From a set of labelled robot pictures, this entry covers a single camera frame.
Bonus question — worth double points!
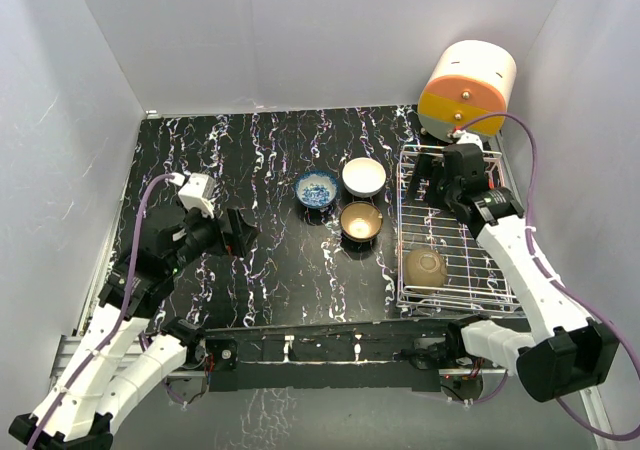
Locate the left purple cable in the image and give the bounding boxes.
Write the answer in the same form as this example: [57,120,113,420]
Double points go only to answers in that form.
[24,173,185,450]

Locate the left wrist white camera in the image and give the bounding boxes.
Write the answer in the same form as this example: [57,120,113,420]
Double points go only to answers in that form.
[178,173,215,218]

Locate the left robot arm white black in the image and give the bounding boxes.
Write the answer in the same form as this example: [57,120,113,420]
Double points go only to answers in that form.
[8,207,259,449]

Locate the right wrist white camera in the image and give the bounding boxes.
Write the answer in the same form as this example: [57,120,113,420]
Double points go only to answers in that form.
[450,129,484,150]

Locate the white wire dish rack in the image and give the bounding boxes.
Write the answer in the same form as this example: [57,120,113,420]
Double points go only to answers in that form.
[396,144,519,316]

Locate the black glossy bowl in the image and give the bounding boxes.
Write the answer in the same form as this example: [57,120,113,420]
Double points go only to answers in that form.
[403,247,448,288]

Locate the round pastel drawer cabinet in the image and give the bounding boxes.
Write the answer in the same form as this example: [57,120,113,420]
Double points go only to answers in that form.
[417,40,517,142]

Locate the wrist white camera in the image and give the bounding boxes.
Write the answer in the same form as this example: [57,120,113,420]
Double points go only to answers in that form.
[178,173,215,218]
[450,129,484,150]

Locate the blue white patterned bowl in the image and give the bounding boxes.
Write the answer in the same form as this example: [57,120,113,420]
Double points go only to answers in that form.
[294,170,338,210]

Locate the brown bowl cream interior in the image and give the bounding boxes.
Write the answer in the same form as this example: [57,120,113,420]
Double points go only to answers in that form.
[339,201,383,243]

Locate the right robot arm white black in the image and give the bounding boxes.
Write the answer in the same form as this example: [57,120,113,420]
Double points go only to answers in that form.
[398,143,620,402]

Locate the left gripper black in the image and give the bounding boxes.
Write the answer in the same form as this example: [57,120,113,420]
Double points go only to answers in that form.
[167,201,260,273]

